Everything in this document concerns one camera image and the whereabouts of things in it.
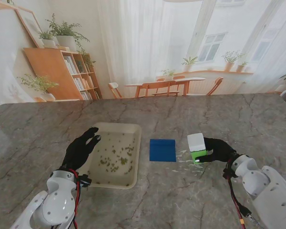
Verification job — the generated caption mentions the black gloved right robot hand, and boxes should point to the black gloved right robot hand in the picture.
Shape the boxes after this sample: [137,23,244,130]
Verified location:
[195,137,238,167]

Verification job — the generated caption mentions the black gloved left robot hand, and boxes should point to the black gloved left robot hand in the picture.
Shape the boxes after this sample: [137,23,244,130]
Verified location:
[61,127,102,176]

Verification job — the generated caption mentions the green square jar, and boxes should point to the green square jar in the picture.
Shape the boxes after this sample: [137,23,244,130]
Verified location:
[190,149,208,165]

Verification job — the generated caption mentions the white square jar lid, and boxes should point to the white square jar lid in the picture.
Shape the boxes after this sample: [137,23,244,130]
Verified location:
[187,133,207,153]

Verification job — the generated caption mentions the blue plastic scraper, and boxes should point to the blue plastic scraper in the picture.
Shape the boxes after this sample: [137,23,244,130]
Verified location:
[149,139,177,162]

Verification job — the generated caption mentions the scattered green beans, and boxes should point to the scattered green beans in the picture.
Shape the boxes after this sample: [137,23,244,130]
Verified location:
[96,135,135,187]

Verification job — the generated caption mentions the cream baking tray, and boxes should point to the cream baking tray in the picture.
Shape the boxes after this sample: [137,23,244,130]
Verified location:
[82,122,143,190]

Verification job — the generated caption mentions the printed room backdrop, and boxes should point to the printed room backdrop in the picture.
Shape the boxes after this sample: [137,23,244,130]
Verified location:
[0,0,286,105]

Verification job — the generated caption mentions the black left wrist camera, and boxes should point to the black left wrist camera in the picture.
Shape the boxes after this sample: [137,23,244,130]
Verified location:
[80,175,92,188]

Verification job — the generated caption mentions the red left arm cable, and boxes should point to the red left arm cable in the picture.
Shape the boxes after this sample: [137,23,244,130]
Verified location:
[69,168,83,229]

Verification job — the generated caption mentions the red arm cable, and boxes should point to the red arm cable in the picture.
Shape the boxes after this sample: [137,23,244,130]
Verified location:
[69,168,83,229]
[228,175,247,229]

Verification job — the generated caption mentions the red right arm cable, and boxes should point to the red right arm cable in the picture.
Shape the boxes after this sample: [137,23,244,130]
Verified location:
[228,175,247,229]

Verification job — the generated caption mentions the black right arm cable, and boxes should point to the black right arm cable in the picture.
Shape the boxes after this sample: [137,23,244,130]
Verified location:
[223,164,253,219]

